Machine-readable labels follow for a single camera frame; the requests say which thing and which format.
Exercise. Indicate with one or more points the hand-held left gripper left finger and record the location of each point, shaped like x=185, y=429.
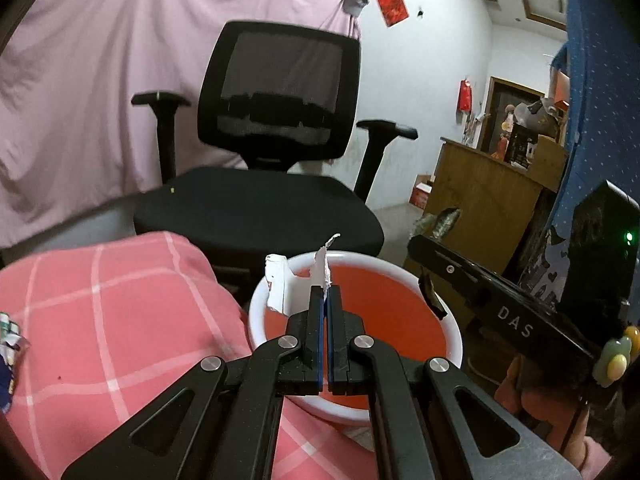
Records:
x=314, y=320

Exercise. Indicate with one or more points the person's right hand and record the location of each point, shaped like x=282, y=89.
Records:
x=540, y=410

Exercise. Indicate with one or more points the blue dotted cloth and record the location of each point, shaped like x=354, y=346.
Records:
x=600, y=110

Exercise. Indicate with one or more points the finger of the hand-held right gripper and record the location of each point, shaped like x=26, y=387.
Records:
x=440, y=260

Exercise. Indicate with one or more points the green wrapper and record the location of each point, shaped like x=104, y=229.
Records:
x=440, y=222

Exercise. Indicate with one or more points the dark printed cloth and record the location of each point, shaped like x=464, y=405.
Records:
x=545, y=270

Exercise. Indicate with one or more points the pink plaid blanket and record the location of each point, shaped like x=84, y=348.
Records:
x=125, y=320

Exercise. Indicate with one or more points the colourful snack packet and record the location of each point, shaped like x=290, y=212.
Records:
x=9, y=340

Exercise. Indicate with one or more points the orange bucket with white rim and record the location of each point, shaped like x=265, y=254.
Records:
x=390, y=300

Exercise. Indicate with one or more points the torn white paper scrap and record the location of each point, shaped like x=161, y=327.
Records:
x=277, y=280

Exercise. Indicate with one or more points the red cardboard box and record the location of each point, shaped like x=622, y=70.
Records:
x=421, y=195

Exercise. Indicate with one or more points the wooden cabinet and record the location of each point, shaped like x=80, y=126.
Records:
x=480, y=180

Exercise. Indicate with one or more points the brown door frame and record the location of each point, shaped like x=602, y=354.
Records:
x=487, y=110

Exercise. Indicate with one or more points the dark box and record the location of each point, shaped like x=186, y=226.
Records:
x=522, y=147

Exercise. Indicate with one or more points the dark wrapper scrap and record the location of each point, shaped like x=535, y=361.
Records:
x=432, y=300

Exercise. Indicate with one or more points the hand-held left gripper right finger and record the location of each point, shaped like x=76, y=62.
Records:
x=335, y=320

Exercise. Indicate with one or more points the fried egg flower charm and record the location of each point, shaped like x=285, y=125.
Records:
x=617, y=360

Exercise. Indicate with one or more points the black mesh office chair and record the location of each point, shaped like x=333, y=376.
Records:
x=250, y=210

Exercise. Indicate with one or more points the red paper wall decoration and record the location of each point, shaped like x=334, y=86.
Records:
x=390, y=2

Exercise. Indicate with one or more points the orange figurine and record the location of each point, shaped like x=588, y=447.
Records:
x=504, y=135

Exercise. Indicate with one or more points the grey bag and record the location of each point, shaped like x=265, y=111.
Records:
x=537, y=115

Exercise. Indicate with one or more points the pink hanging sheet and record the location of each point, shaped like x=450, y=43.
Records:
x=75, y=85

